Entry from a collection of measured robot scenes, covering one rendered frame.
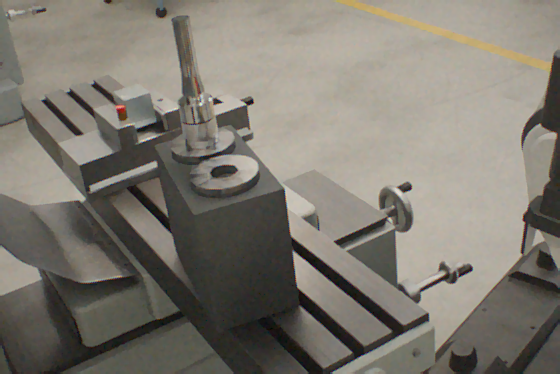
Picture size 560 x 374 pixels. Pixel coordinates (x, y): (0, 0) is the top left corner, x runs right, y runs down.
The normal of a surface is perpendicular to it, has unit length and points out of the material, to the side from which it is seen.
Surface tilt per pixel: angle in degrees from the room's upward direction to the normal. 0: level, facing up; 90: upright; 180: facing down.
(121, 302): 90
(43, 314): 0
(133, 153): 90
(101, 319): 90
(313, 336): 0
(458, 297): 0
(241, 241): 90
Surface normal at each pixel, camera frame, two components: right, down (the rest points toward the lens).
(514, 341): -0.11, -0.86
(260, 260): 0.36, 0.42
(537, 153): -0.65, 0.44
